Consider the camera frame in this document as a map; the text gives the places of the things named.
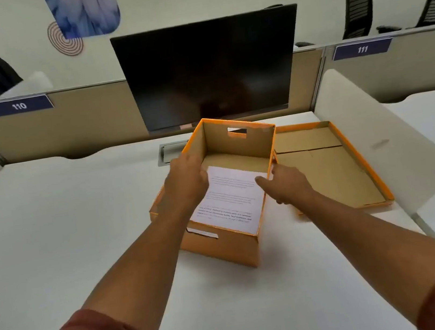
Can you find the person's right hand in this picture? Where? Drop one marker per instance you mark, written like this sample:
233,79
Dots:
290,186

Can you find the person's left hand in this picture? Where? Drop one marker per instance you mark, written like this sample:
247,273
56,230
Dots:
182,186

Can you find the person's left fingers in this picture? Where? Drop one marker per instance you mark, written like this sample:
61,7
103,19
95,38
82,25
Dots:
195,166

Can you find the person's right thumb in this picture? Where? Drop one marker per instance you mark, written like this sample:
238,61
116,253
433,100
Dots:
264,183

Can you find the orange cardboard storage box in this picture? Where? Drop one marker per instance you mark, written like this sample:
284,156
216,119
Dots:
229,246

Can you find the person's left forearm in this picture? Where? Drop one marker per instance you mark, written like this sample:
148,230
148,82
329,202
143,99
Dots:
142,263

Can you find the person's right forearm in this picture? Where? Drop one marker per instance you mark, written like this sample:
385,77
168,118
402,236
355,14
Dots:
376,245

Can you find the printed white paper sheet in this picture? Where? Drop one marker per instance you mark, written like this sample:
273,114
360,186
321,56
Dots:
231,201

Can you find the orange cardboard box lid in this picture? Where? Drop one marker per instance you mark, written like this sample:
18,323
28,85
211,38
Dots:
328,170

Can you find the black computer monitor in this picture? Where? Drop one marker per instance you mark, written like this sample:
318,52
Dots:
207,70

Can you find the beige desk partition panel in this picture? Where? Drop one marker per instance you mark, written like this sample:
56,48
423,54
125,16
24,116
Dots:
84,121
411,68

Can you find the blue desk number label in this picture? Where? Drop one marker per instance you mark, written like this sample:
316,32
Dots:
19,106
362,49

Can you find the brown spiral wall decal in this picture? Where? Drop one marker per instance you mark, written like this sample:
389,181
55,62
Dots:
65,45

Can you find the blue feather wall poster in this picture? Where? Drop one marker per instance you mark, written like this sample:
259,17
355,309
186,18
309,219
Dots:
84,11

